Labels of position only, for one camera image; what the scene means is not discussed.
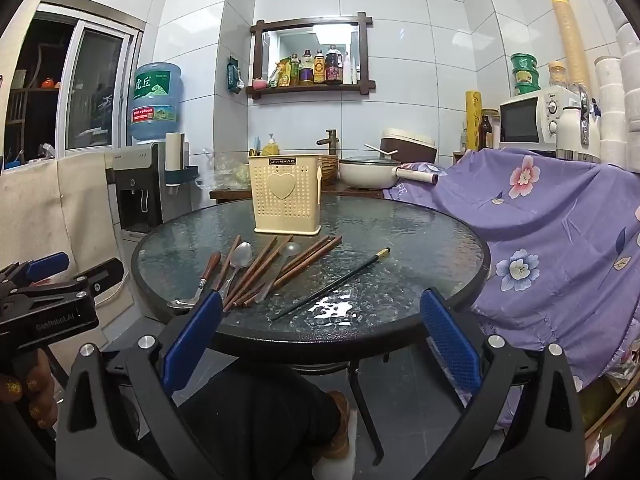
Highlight white kettle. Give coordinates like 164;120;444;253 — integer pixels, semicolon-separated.
555;85;603;163

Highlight clear plastic bags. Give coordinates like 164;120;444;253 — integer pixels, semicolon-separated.
197;152;251;192

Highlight person's brown shoe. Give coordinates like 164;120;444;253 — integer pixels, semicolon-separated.
320;391;353;461

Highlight person's left hand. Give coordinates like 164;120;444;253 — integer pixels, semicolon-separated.
0;347;61;432

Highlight green hanging packet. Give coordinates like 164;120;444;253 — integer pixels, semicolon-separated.
227;55;244;95

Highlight dark wooden counter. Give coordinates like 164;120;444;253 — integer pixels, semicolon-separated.
209;180;386;206

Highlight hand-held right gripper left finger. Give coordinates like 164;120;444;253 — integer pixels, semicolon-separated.
54;289;224;480

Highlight person's black trouser leg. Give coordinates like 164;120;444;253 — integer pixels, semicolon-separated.
170;360;346;480

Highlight wooden-handled metal spoon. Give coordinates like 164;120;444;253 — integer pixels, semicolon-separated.
166;252;222;310

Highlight white microwave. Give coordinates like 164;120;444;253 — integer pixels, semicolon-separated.
498;85;583;151

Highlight white paper cup tube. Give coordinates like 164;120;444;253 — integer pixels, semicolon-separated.
165;132;185;171

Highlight purple floral cloth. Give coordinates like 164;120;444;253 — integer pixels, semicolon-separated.
382;147;640;431

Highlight cream plastic utensil holder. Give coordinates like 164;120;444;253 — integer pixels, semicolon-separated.
247;153;323;235

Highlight dark soy sauce bottle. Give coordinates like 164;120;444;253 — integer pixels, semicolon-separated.
325;45;344;85

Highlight grey water dispenser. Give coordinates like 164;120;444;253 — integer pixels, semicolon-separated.
106;140;191;241

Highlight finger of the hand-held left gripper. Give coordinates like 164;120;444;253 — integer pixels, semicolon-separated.
0;251;71;289
20;258;125;307

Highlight cream pan with glass lid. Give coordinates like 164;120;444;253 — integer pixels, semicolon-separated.
338;156;439;191

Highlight bundle of brown chopsticks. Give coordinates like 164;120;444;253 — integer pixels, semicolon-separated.
214;234;344;312

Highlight black chopstick with gold tip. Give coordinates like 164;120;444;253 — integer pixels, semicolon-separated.
270;247;392;322

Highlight wooden framed mirror shelf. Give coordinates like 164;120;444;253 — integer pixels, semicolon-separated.
245;11;376;100

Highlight blue water bottle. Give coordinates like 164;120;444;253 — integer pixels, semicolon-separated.
129;61;183;145

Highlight beige cloth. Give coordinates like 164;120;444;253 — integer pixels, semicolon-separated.
0;152;126;306

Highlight yellow green package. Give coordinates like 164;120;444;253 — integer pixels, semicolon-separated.
268;57;292;88

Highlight sliding window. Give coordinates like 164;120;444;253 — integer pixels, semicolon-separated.
0;0;146;161

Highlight yellow roll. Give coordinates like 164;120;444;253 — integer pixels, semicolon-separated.
465;91;482;153

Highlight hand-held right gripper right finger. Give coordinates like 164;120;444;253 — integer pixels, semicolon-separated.
419;287;587;480

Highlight teal cup holder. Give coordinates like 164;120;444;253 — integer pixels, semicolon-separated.
164;164;206;196

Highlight stacks of white paper cups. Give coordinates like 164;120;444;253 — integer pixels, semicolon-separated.
594;0;640;171

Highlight bronze faucet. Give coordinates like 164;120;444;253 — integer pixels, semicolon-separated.
316;129;339;156

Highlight brown white rice cooker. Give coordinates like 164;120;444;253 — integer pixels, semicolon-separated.
380;129;437;165

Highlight tall stack of yellow cups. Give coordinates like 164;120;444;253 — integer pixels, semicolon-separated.
546;0;593;98

